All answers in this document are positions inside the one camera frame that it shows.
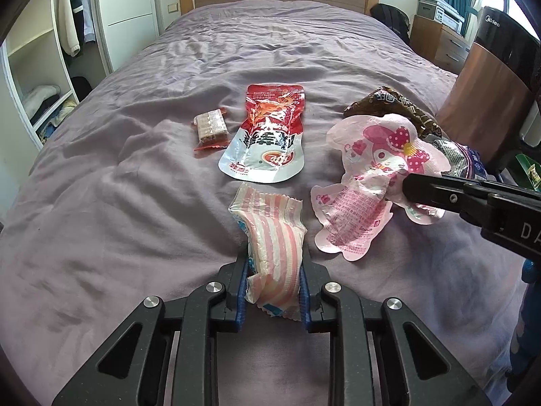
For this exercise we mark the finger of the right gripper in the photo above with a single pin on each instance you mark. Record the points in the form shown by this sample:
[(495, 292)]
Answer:
[(453, 194)]

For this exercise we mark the purple bed sheet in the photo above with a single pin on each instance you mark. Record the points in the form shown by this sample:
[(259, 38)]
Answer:
[(117, 207)]

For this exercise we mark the brown patterned snack bag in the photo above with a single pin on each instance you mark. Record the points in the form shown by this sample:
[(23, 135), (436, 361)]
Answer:
[(385, 100)]

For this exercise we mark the clear red cracker packet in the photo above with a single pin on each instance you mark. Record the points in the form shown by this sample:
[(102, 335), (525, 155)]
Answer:
[(212, 130)]

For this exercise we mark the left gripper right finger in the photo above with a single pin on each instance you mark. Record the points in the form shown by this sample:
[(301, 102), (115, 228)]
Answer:
[(380, 352)]

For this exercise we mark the blue silver snack bag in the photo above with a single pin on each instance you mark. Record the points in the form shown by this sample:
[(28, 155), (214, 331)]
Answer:
[(464, 162)]

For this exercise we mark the white open wardrobe shelf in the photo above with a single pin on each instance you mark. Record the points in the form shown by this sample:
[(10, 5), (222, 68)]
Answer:
[(32, 57)]

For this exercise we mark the red white spicy snack pouch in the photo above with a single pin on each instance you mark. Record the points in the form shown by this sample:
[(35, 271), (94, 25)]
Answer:
[(267, 147)]

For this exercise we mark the cream hanging garment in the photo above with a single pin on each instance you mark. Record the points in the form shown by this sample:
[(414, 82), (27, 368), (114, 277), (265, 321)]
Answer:
[(69, 17)]

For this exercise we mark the black backpack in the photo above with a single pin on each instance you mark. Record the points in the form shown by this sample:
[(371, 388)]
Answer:
[(394, 18)]

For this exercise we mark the grey printer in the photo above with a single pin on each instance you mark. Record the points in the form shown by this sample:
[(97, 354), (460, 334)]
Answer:
[(442, 12)]

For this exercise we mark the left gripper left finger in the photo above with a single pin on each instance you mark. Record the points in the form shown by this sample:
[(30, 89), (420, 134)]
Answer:
[(165, 352)]

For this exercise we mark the green metal tray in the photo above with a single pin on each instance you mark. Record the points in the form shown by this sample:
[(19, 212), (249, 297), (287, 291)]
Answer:
[(531, 169)]

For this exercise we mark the pink striped snack packet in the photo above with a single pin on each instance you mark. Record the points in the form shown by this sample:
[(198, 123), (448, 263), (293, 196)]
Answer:
[(275, 233)]

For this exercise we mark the pink cartoon character packet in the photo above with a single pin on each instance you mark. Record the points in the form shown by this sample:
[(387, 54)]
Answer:
[(377, 153)]

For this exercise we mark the wooden nightstand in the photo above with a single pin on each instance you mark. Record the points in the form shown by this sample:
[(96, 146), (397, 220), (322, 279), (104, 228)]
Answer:
[(439, 44)]

